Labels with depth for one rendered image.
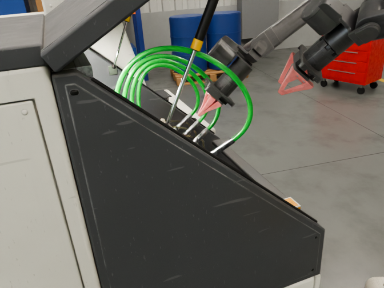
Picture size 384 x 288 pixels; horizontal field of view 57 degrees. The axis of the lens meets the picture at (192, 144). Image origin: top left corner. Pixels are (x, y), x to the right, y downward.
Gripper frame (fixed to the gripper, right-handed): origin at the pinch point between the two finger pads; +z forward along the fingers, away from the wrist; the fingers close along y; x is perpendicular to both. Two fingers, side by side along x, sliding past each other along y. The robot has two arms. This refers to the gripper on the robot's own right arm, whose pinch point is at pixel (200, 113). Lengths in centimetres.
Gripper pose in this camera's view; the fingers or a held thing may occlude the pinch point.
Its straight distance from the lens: 105.8
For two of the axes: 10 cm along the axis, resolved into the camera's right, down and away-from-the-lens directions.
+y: -7.5, -5.7, -3.4
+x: 1.0, 4.1, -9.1
